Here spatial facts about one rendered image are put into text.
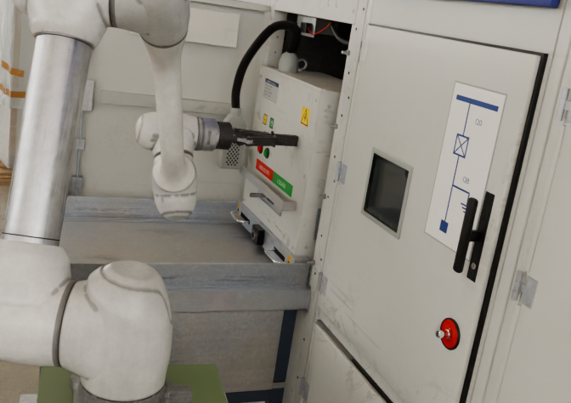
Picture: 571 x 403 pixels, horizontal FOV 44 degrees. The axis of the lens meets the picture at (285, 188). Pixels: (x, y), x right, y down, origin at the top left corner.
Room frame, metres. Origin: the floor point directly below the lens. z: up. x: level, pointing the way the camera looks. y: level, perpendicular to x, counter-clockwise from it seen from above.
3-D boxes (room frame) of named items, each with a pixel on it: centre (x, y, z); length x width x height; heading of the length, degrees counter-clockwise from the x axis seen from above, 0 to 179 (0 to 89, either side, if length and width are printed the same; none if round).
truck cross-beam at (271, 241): (2.09, 0.03, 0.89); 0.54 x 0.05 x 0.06; 23
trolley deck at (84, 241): (1.96, 0.32, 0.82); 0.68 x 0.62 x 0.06; 113
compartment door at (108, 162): (2.34, 0.44, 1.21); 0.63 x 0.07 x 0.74; 107
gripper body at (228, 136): (1.88, 0.17, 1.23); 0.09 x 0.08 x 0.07; 113
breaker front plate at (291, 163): (2.08, 0.05, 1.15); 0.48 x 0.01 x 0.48; 23
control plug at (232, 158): (2.25, 0.19, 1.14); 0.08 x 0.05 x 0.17; 113
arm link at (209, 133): (1.85, 0.23, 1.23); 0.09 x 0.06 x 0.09; 23
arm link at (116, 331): (1.15, 0.25, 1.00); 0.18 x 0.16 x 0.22; 94
